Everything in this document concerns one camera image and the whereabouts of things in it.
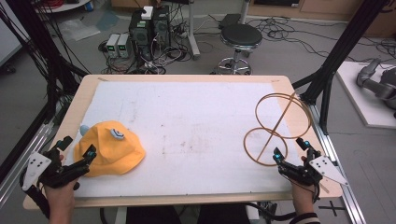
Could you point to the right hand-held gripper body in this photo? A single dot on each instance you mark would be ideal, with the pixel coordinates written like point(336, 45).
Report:
point(327, 169)

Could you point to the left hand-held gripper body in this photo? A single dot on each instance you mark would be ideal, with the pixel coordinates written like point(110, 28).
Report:
point(35, 168)

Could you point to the yellow bucket hat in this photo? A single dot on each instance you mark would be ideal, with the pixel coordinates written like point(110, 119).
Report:
point(115, 155)

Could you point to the person's right hand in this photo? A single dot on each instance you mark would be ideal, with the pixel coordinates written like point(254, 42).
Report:
point(303, 199)

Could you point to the person's left hand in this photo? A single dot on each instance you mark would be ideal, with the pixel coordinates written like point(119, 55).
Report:
point(60, 197)

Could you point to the white board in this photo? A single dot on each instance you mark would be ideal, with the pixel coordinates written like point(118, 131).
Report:
point(358, 99)

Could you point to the white table mat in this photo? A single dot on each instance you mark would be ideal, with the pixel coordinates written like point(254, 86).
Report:
point(193, 137)

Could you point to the grey power supply unit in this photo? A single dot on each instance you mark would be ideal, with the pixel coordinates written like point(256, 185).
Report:
point(123, 45)
point(112, 45)

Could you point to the person's legs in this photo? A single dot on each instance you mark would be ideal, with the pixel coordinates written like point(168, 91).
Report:
point(186, 214)

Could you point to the clear plastic sheet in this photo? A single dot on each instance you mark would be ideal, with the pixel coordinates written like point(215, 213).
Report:
point(77, 29)

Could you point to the black round stool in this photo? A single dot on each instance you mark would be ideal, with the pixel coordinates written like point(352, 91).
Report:
point(241, 35)

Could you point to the black computer tower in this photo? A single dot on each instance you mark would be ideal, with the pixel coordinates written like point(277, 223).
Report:
point(140, 34)
point(161, 26)

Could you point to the white table leg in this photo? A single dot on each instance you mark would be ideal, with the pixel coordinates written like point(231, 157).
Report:
point(193, 31)

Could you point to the white box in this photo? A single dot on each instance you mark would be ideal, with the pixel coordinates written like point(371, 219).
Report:
point(147, 12)

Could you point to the aluminium rail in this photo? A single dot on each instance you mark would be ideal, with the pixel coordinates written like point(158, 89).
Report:
point(333, 149)
point(25, 155)

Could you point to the black metal frame post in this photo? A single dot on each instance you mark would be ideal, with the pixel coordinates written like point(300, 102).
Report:
point(342, 46)
point(37, 40)

